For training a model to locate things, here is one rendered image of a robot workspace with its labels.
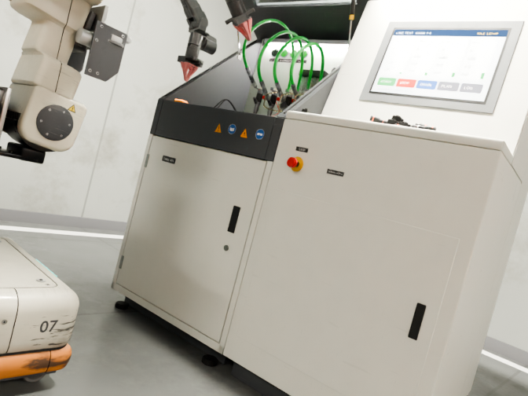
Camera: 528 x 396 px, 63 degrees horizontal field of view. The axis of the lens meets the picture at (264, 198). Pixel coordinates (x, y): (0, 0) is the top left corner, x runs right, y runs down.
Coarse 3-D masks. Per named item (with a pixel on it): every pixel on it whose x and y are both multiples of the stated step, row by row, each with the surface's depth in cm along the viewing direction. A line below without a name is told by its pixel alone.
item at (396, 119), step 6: (372, 120) 144; (378, 120) 143; (384, 120) 147; (390, 120) 141; (396, 120) 141; (402, 120) 140; (414, 126) 137; (420, 126) 136; (426, 126) 135; (432, 126) 135
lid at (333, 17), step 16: (256, 0) 218; (272, 0) 213; (288, 0) 208; (304, 0) 203; (320, 0) 198; (336, 0) 193; (368, 0) 183; (256, 16) 225; (272, 16) 219; (288, 16) 214; (304, 16) 208; (320, 16) 203; (336, 16) 198; (256, 32) 235; (272, 32) 229; (304, 32) 217; (320, 32) 211; (336, 32) 206; (352, 32) 201
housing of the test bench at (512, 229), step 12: (516, 204) 162; (516, 216) 171; (516, 228) 181; (504, 252) 168; (504, 264) 177; (492, 288) 163; (492, 300) 172; (492, 312) 182; (480, 336) 169; (480, 348) 178; (468, 372) 166; (468, 384) 175
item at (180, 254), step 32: (160, 160) 188; (192, 160) 177; (224, 160) 167; (256, 160) 159; (160, 192) 186; (192, 192) 175; (224, 192) 166; (256, 192) 157; (160, 224) 184; (192, 224) 173; (224, 224) 164; (128, 256) 193; (160, 256) 181; (192, 256) 171; (224, 256) 162; (128, 288) 191; (160, 288) 179; (192, 288) 169; (224, 288) 160; (192, 320) 167; (224, 320) 159
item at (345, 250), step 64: (384, 0) 177; (448, 0) 161; (512, 0) 148; (512, 64) 141; (320, 128) 145; (448, 128) 144; (512, 128) 134; (320, 192) 142; (384, 192) 130; (448, 192) 119; (512, 192) 147; (256, 256) 154; (320, 256) 139; (384, 256) 127; (448, 256) 117; (256, 320) 150; (320, 320) 137; (384, 320) 125; (448, 320) 116; (256, 384) 152; (320, 384) 134; (384, 384) 123; (448, 384) 133
